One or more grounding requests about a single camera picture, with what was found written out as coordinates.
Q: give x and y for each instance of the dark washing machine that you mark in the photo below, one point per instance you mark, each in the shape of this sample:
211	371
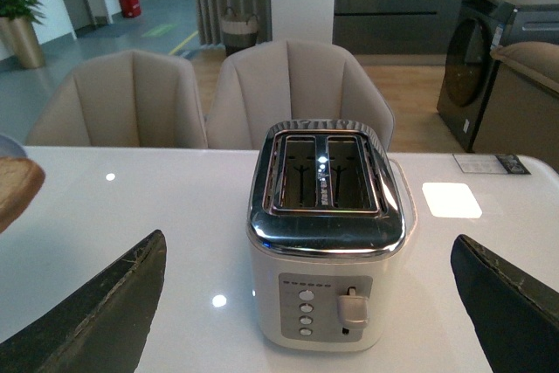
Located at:
469	67

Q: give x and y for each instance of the woven laundry basket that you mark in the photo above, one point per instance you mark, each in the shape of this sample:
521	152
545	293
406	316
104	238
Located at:
239	31

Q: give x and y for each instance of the white chrome two-slot toaster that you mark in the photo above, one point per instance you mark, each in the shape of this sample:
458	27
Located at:
327	232

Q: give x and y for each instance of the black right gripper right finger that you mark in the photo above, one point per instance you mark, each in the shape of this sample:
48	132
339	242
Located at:
515	316

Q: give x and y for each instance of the light blue plate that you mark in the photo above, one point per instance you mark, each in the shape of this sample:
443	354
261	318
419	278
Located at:
11	148

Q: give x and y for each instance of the green potted plant gold pot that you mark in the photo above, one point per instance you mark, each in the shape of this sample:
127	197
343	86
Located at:
17	20

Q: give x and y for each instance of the grey kitchen counter cabinet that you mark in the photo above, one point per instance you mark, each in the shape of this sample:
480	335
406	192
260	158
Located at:
393	6

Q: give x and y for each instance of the beige sofa armrest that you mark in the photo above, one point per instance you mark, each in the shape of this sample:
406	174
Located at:
521	115

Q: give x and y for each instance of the beige chair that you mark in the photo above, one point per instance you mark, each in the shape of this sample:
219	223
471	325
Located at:
132	98
288	80

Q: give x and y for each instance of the beige chair right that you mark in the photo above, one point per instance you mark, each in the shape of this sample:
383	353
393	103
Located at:
288	80

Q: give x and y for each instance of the toast bread slice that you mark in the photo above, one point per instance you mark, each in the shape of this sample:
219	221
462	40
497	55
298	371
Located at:
21	179

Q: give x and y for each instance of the label card on table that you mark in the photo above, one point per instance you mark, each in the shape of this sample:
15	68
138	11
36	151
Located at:
491	164

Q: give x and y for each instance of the beige chair left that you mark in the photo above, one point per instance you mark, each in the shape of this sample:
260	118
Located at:
132	98

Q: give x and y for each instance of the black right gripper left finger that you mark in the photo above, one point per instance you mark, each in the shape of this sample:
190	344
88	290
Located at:
101	327

